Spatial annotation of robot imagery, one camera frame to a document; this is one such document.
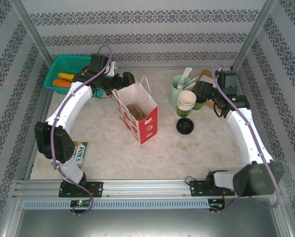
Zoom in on brown cardboard napkin box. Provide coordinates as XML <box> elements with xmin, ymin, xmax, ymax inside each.
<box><xmin>198</xmin><ymin>69</ymin><xmax>221</xmax><ymax>111</ymax></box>

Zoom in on green paper cup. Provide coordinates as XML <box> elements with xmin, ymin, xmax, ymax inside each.
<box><xmin>192</xmin><ymin>97</ymin><xmax>204</xmax><ymax>112</ymax></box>

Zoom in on black plastic cup lid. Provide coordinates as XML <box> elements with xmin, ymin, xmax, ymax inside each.
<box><xmin>176</xmin><ymin>118</ymin><xmax>194</xmax><ymax>135</ymax></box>

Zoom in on brown cardboard cup carrier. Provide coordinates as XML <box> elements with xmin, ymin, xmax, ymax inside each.
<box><xmin>126</xmin><ymin>103</ymin><xmax>146</xmax><ymax>121</ymax></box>

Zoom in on white paper bag red print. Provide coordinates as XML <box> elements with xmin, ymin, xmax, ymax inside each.
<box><xmin>112</xmin><ymin>74</ymin><xmax>158</xmax><ymax>146</ymax></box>

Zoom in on teal plastic basket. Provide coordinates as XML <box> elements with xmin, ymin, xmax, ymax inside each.
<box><xmin>43</xmin><ymin>54</ymin><xmax>106</xmax><ymax>98</ymax></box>

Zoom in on white wrapped straw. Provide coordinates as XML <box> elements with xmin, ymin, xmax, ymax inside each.
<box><xmin>179</xmin><ymin>82</ymin><xmax>197</xmax><ymax>90</ymax></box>
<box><xmin>181</xmin><ymin>68</ymin><xmax>192</xmax><ymax>87</ymax></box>
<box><xmin>178</xmin><ymin>67</ymin><xmax>190</xmax><ymax>87</ymax></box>
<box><xmin>184</xmin><ymin>76</ymin><xmax>200</xmax><ymax>88</ymax></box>

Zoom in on yellow banana bunch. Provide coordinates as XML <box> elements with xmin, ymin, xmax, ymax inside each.
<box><xmin>57</xmin><ymin>72</ymin><xmax>76</xmax><ymax>81</ymax></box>

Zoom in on orange carrot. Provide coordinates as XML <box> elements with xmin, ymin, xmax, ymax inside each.
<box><xmin>52</xmin><ymin>79</ymin><xmax>73</xmax><ymax>89</ymax></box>

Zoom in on stacked green paper cups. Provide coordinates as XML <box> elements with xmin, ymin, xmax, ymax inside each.
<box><xmin>176</xmin><ymin>90</ymin><xmax>197</xmax><ymax>118</ymax></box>

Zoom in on mint green holder cup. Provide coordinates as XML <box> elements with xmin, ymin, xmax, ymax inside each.
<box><xmin>168</xmin><ymin>75</ymin><xmax>191</xmax><ymax>108</ymax></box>

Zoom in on green Fox's candy bag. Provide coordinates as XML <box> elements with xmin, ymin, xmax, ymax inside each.
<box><xmin>72</xmin><ymin>141</ymin><xmax>88</xmax><ymax>169</ymax></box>

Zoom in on right small circuit board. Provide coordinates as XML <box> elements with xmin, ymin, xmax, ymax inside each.
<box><xmin>209</xmin><ymin>197</ymin><xmax>226</xmax><ymax>210</ymax></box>

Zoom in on small circuit board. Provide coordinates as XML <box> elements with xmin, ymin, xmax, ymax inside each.
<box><xmin>209</xmin><ymin>197</ymin><xmax>226</xmax><ymax>210</ymax></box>
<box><xmin>70</xmin><ymin>199</ymin><xmax>91</xmax><ymax>208</ymax></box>

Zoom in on left small circuit board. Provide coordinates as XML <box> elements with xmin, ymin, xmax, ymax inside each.
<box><xmin>70</xmin><ymin>199</ymin><xmax>91</xmax><ymax>208</ymax></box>

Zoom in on aluminium frame post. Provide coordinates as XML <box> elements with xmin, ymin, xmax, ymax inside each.
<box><xmin>230</xmin><ymin>0</ymin><xmax>279</xmax><ymax>74</ymax></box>
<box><xmin>9</xmin><ymin>0</ymin><xmax>55</xmax><ymax>72</ymax></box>

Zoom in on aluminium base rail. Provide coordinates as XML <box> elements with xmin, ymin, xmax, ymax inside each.
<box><xmin>13</xmin><ymin>179</ymin><xmax>283</xmax><ymax>198</ymax></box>

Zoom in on grey slotted cable duct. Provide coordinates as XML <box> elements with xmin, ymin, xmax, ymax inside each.
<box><xmin>23</xmin><ymin>199</ymin><xmax>210</xmax><ymax>210</ymax></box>

